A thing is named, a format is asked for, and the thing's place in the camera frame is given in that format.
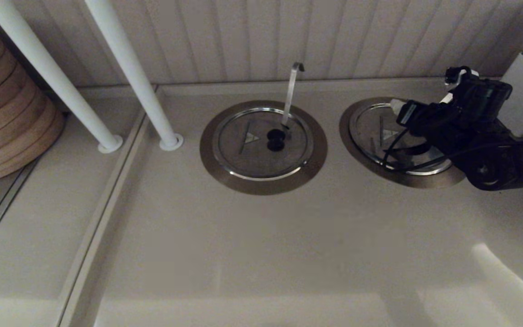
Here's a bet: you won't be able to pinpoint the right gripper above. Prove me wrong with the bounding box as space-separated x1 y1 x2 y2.
390 99 463 142

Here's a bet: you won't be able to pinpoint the stainless lid with black knob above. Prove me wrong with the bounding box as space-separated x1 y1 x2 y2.
349 103 453 176
212 108 314 181

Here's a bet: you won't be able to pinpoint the white support pole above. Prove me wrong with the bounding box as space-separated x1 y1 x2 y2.
0 0 123 154
84 0 184 151

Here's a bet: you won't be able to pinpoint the stacked bamboo steamer baskets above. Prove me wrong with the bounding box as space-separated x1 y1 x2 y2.
0 23 66 184

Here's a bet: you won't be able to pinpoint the black cable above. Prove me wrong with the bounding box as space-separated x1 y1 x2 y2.
382 127 516 173

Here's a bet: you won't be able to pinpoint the brushed steel well ring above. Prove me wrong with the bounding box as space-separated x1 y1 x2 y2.
339 96 466 189
199 100 328 196

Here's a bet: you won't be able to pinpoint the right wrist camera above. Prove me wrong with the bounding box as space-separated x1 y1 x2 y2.
444 66 513 119

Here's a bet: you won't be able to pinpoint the hooked steel ladle handle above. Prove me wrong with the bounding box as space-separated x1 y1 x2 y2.
281 62 305 128

